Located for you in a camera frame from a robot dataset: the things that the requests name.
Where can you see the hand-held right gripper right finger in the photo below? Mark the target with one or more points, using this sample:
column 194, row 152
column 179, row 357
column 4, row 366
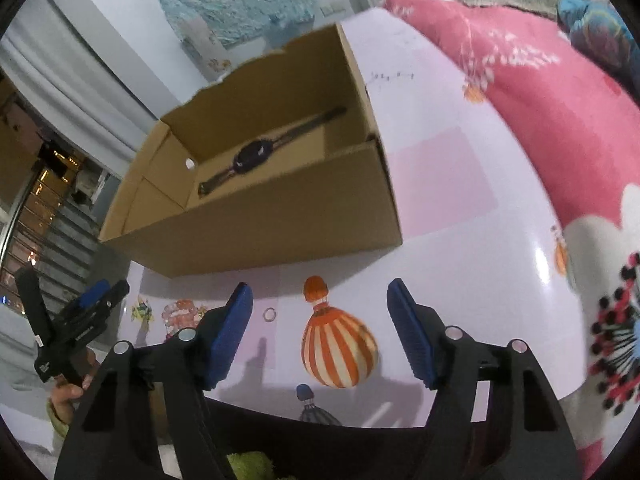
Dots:
column 412, row 335

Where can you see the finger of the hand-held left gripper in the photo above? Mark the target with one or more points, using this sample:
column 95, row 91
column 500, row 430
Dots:
column 30, row 300
column 92, row 296

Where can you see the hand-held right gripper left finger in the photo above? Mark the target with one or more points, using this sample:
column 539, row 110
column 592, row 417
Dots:
column 232, row 335

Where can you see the brown cardboard box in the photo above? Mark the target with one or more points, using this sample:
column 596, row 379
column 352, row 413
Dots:
column 280, row 220

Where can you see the person's left hand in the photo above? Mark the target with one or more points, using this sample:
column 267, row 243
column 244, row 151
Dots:
column 67, row 400

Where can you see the dark window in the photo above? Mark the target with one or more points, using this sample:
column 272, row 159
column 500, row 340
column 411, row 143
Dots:
column 45, row 195

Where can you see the green fuzzy garment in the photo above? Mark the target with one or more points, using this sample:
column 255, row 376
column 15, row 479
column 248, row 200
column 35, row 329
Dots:
column 247, row 465

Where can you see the black wrist watch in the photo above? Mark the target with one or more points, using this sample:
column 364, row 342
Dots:
column 255, row 152

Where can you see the white curtain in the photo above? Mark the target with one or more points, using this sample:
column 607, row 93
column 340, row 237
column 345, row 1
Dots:
column 75, row 75

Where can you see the pink floral blanket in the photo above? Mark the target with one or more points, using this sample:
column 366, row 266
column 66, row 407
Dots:
column 550, row 125

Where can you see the white printed paper bag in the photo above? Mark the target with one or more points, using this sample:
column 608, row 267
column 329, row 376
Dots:
column 205, row 45

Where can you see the blue patterned cloth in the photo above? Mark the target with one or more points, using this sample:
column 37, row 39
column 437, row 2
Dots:
column 595, row 20

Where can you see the white wall outlet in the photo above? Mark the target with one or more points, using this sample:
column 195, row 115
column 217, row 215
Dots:
column 332, row 8

